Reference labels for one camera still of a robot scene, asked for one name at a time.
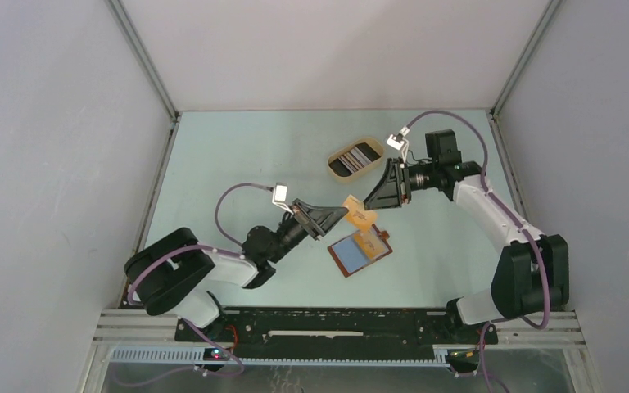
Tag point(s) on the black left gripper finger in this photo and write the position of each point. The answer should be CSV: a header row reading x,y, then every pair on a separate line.
x,y
322,222
319,212

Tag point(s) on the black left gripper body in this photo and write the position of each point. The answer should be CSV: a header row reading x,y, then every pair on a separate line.
x,y
291,221

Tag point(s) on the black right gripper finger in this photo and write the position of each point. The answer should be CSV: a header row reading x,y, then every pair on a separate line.
x,y
382,203
388,187

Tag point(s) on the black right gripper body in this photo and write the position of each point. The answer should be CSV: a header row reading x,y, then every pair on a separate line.
x,y
420,176

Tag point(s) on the orange credit card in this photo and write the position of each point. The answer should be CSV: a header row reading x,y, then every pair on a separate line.
x,y
358,215
371,243

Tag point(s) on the brown leather card holder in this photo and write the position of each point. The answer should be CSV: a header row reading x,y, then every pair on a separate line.
x,y
349,258

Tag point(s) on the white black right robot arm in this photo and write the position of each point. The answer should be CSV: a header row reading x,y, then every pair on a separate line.
x,y
532,273

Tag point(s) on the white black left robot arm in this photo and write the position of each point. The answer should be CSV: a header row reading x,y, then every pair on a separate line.
x,y
165,277

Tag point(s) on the beige oval tray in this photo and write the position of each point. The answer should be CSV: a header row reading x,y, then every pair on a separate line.
x,y
360,174

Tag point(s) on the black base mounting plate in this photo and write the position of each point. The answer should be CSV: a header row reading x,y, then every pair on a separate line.
x,y
345,334

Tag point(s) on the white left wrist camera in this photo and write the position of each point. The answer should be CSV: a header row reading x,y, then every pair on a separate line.
x,y
279,197

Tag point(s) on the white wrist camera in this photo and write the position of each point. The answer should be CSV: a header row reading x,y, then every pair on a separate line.
x,y
279,197
400,143

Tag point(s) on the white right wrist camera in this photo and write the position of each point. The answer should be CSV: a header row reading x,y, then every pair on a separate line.
x,y
400,143

